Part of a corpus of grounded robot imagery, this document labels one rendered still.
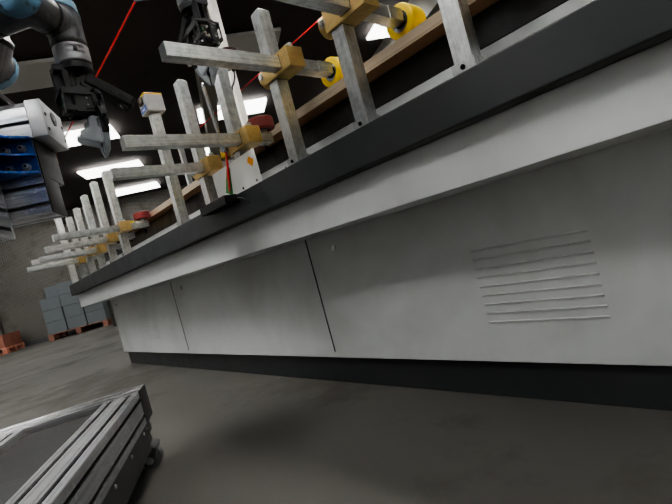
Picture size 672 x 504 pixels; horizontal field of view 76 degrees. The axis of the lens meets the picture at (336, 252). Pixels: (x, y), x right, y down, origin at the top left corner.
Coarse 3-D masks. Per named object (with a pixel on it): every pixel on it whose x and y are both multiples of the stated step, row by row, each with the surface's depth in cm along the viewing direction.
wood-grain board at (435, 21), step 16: (480, 0) 86; (496, 0) 88; (432, 16) 93; (416, 32) 96; (432, 32) 95; (400, 48) 100; (416, 48) 101; (368, 64) 107; (384, 64) 105; (368, 80) 113; (320, 96) 121; (336, 96) 119; (304, 112) 127; (320, 112) 129; (272, 144) 150; (224, 160) 164; (192, 192) 194; (160, 208) 217
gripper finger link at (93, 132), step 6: (90, 120) 98; (96, 120) 98; (90, 126) 97; (96, 126) 98; (84, 132) 96; (90, 132) 97; (96, 132) 98; (102, 132) 98; (108, 132) 99; (84, 138) 96; (90, 138) 97; (96, 138) 98; (102, 138) 99; (108, 138) 99; (108, 144) 99; (108, 150) 100
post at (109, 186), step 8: (104, 176) 219; (104, 184) 221; (112, 184) 221; (112, 192) 221; (112, 200) 220; (112, 208) 220; (120, 216) 221; (120, 240) 221; (128, 240) 222; (128, 248) 221
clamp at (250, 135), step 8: (240, 128) 123; (248, 128) 122; (256, 128) 124; (240, 136) 124; (248, 136) 122; (256, 136) 123; (240, 144) 125; (248, 144) 124; (256, 144) 126; (232, 152) 128
